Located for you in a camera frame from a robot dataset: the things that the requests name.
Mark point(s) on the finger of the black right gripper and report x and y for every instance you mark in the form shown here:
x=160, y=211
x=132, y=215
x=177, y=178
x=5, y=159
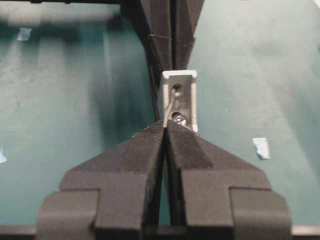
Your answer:
x=215, y=195

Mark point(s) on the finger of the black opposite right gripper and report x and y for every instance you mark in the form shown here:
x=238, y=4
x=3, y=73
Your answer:
x=186, y=14

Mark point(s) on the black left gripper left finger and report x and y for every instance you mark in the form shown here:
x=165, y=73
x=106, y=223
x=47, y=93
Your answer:
x=112, y=196

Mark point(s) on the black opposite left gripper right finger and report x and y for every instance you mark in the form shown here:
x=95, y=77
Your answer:
x=151, y=19

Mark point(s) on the white metal corner fitting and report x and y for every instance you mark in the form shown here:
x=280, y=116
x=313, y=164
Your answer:
x=178, y=94

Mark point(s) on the silver screw in fitting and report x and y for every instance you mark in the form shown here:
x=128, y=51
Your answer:
x=179, y=119

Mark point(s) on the white tape piece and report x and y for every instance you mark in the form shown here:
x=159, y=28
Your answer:
x=262, y=147
x=24, y=34
x=3, y=158

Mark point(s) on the near white tape piece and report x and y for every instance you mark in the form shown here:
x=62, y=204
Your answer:
x=3, y=158

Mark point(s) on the far white tape piece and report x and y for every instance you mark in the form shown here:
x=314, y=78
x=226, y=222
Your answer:
x=24, y=34

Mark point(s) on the black aluminium extrusion frame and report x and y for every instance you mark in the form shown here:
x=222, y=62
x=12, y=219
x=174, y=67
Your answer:
x=112, y=2

